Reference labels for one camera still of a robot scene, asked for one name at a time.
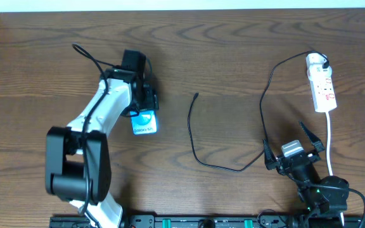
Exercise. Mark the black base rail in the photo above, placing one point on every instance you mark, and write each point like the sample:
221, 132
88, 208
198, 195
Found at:
268, 221

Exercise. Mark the white charger plug adapter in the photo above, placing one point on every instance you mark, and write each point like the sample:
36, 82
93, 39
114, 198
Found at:
317, 67

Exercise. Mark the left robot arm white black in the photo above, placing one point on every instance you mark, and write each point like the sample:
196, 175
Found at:
78, 167

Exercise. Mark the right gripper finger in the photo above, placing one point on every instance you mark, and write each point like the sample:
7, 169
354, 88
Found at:
315, 141
269, 157

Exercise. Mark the blue Galaxy smartphone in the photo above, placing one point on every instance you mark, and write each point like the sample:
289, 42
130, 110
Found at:
144, 123

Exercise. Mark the white power strip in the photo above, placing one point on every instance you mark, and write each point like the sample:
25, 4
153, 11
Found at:
323, 94

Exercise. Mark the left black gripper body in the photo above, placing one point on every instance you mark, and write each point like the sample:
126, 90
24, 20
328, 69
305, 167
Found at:
149, 99

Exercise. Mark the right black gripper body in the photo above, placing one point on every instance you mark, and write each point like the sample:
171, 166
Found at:
295, 159

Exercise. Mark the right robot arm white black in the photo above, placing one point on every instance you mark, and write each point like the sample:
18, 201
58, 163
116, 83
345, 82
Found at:
326, 198

